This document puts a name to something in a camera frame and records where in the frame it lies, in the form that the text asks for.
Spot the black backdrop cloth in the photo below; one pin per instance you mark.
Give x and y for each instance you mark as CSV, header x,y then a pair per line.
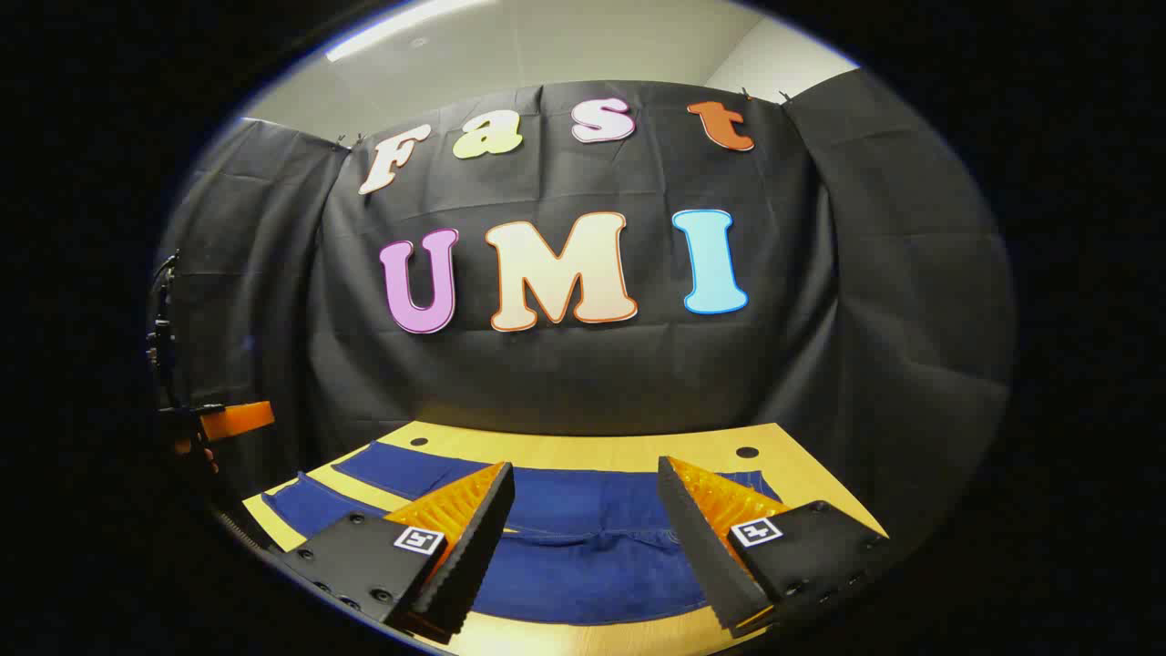
x,y
592,374

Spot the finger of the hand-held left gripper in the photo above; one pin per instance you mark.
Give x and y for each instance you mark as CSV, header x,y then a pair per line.
x,y
239,419

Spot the blue denim jeans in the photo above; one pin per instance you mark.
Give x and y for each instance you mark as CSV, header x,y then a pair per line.
x,y
583,547

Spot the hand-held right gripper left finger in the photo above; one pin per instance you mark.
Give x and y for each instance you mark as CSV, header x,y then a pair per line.
x,y
474,547

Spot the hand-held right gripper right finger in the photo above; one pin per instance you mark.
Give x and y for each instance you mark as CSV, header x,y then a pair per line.
x,y
701,547

